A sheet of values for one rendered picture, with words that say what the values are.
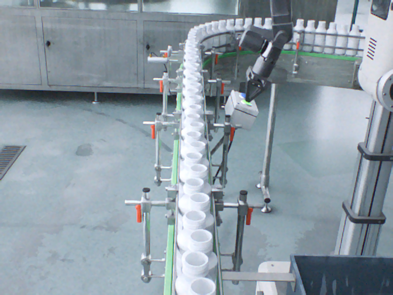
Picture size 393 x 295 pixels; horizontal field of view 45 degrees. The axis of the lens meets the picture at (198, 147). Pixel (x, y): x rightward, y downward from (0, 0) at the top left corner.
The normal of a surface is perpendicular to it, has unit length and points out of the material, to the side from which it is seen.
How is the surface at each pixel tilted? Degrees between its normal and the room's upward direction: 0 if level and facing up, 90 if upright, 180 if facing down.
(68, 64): 90
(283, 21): 107
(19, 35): 90
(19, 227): 0
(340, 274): 90
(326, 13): 90
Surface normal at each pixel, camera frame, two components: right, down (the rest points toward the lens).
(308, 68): -0.29, 0.39
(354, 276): 0.02, 0.42
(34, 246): 0.04, -0.91
